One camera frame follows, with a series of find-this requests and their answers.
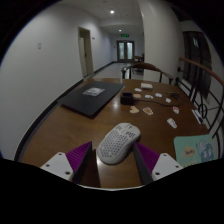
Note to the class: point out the white honeycomb computer mouse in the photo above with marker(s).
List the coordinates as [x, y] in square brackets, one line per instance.
[116, 143]

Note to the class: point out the small black box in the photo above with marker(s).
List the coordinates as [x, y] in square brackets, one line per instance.
[126, 99]

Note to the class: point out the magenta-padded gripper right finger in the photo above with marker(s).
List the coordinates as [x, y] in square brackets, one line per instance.
[163, 165]

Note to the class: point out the black closed laptop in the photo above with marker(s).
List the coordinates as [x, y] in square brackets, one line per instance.
[91, 96]

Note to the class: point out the black railing with wooden handrail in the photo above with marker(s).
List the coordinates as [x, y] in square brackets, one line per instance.
[203, 96]

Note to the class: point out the round ceiling light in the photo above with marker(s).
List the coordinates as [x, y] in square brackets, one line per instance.
[112, 11]

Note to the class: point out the white side door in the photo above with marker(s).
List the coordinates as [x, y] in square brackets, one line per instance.
[85, 52]

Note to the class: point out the green exit sign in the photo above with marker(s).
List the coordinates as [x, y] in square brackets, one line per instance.
[124, 35]

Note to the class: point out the small cartoon sticker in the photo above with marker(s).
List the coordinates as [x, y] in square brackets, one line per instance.
[134, 109]
[168, 100]
[137, 96]
[158, 95]
[138, 89]
[147, 110]
[175, 109]
[172, 122]
[148, 96]

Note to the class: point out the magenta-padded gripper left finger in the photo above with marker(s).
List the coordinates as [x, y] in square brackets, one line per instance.
[59, 165]

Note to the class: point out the brown wooden chair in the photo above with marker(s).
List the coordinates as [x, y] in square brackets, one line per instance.
[148, 67]

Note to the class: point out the dark framed window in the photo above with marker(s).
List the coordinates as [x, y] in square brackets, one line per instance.
[196, 56]

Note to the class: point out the glass double door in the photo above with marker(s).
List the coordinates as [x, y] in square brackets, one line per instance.
[125, 50]

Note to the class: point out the small white box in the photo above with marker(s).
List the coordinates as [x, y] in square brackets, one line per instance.
[146, 86]

